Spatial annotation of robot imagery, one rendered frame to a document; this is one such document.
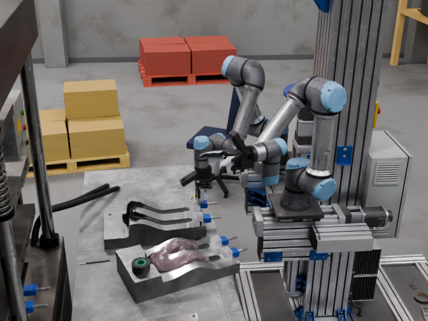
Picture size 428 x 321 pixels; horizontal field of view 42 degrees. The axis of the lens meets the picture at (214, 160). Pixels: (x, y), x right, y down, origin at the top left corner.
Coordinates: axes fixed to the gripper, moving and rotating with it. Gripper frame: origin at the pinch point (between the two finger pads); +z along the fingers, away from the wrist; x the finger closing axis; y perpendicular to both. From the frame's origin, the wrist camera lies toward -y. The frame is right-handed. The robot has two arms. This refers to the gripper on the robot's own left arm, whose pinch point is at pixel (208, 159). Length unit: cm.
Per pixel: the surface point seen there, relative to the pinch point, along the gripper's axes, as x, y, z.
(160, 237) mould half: 54, 54, 0
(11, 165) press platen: 70, 7, 60
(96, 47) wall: 667, 33, -188
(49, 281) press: 56, 60, 55
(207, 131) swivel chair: 242, 67, -136
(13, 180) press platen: 55, 9, 62
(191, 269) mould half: 18, 54, 2
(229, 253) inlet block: 22, 56, -20
